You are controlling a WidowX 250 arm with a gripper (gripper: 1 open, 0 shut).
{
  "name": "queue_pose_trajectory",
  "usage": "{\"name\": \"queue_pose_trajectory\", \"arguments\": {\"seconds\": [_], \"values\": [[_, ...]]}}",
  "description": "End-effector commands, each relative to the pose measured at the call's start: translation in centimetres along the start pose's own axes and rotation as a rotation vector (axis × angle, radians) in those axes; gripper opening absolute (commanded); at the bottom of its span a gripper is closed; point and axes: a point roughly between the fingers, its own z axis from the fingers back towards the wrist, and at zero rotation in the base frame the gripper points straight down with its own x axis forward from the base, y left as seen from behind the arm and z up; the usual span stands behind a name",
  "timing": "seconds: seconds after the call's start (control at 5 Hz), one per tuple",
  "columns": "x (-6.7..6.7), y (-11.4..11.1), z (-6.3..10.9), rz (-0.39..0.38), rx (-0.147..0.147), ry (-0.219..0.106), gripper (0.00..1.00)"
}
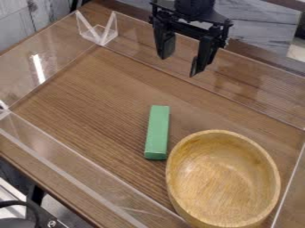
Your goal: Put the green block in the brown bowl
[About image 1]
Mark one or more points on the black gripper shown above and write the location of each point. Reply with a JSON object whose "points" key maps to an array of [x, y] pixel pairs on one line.
{"points": [[193, 19]]}

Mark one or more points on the green rectangular block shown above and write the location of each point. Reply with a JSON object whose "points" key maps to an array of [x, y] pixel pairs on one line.
{"points": [[157, 141]]}

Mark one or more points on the brown wooden bowl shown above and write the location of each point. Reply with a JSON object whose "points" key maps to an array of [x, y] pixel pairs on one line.
{"points": [[223, 179]]}

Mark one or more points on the black metal bracket with bolt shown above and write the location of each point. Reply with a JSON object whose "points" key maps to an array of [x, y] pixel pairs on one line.
{"points": [[52, 222]]}

